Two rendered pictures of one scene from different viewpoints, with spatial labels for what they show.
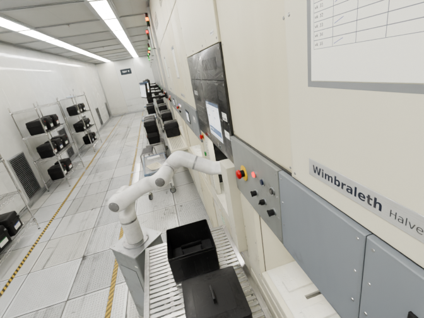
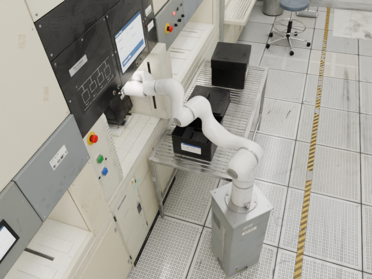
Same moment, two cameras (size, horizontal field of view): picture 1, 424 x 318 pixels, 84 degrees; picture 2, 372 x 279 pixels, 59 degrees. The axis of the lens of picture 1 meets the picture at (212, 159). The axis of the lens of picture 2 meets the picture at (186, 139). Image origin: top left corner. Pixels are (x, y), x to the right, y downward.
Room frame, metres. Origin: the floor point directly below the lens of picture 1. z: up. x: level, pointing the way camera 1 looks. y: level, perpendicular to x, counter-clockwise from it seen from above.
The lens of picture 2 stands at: (2.53, 1.02, 2.43)
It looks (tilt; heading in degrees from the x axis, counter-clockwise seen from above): 46 degrees down; 213
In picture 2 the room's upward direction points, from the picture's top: 5 degrees counter-clockwise
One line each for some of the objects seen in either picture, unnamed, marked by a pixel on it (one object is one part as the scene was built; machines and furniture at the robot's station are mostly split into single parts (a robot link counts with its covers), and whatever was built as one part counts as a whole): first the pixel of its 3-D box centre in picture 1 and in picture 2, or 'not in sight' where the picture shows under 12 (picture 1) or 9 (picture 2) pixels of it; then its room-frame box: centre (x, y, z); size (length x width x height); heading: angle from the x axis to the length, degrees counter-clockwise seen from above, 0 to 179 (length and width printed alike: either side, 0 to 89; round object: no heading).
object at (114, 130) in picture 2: not in sight; (112, 121); (1.36, -0.35, 0.89); 0.22 x 0.21 x 0.04; 101
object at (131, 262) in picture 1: (149, 276); (237, 231); (1.46, 0.67, 0.38); 0.28 x 0.28 x 0.76; 56
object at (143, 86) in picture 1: (153, 91); not in sight; (4.73, 0.89, 1.59); 0.50 x 0.41 x 0.36; 101
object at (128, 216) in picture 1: (125, 203); (241, 170); (1.49, 0.67, 1.07); 0.19 x 0.12 x 0.24; 170
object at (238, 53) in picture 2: not in sight; (231, 65); (0.36, 0.10, 0.89); 0.29 x 0.29 x 0.25; 14
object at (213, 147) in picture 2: (191, 248); (197, 134); (1.16, 0.22, 0.85); 0.28 x 0.28 x 0.17; 9
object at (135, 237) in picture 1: (132, 229); (242, 190); (1.46, 0.67, 0.85); 0.19 x 0.19 x 0.18
